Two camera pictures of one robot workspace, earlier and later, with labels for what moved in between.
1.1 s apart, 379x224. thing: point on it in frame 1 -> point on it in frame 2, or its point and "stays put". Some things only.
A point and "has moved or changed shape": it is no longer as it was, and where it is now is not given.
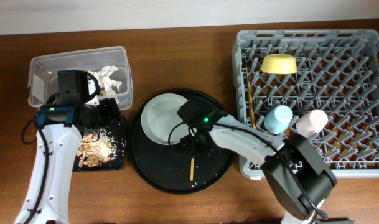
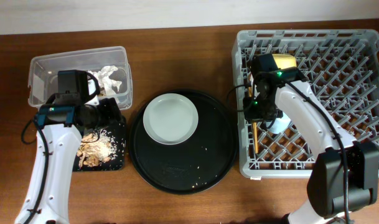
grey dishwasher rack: (343, 72) stays put
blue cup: (277, 120) stays put
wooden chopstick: (191, 169) has moved or changed shape
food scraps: (96, 147) stays put
